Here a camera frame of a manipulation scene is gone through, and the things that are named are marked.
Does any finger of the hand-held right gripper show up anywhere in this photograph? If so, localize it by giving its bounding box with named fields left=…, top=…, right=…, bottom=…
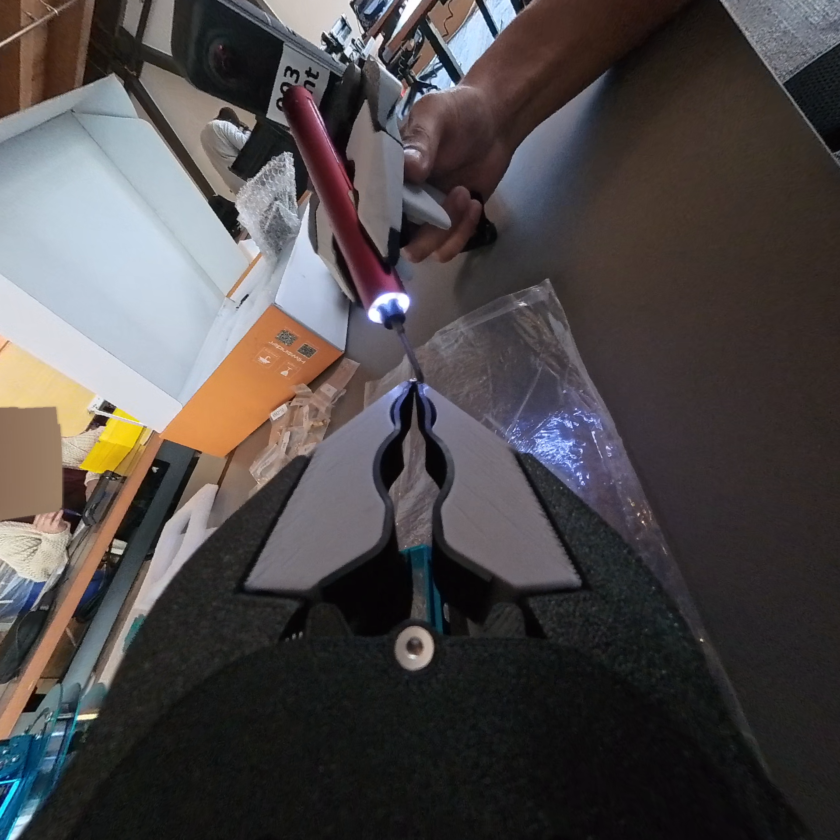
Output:
left=344, top=101, right=406, bottom=260
left=307, top=193, right=363, bottom=306

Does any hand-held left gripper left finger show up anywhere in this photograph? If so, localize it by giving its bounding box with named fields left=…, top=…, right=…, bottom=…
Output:
left=243, top=386, right=416, bottom=592

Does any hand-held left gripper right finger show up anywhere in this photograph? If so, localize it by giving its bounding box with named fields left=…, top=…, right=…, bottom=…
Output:
left=417, top=385, right=585, bottom=598

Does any red electric screwdriver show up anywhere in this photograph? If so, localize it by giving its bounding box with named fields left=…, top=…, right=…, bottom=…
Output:
left=282, top=85, right=424, bottom=385

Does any blue metal servo bracket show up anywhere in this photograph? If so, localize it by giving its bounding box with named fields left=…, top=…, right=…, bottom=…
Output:
left=399, top=543, right=454, bottom=636

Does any person's right forearm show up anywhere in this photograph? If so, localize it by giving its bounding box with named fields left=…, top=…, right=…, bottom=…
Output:
left=459, top=0, right=690, bottom=142

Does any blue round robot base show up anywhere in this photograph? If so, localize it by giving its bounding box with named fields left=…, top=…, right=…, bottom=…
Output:
left=0, top=682, right=86, bottom=840

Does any grey desk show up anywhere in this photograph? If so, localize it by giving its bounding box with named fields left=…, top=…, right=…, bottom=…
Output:
left=217, top=0, right=840, bottom=840

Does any person's right hand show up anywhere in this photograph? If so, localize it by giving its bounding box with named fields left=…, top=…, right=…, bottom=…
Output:
left=397, top=80, right=521, bottom=265

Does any bubble wrap sheet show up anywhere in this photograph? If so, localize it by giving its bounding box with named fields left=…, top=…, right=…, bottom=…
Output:
left=235, top=151, right=304, bottom=253

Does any pile of small screw bags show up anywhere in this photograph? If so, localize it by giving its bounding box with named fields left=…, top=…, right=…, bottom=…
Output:
left=249, top=357, right=363, bottom=487

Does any white foam sheet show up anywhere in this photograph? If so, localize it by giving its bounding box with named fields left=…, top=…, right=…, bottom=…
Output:
left=118, top=486, right=217, bottom=683

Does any large clear plastic bag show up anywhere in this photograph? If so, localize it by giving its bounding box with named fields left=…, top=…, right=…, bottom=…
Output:
left=364, top=279, right=756, bottom=729

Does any yellow box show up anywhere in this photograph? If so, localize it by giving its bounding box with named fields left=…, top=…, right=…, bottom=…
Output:
left=79, top=413, right=153, bottom=473

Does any orange edged side table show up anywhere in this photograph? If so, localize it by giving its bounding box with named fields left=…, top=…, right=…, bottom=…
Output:
left=0, top=433, right=165, bottom=716

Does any white and orange box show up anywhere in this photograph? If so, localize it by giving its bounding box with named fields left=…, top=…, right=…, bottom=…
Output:
left=0, top=72, right=352, bottom=457

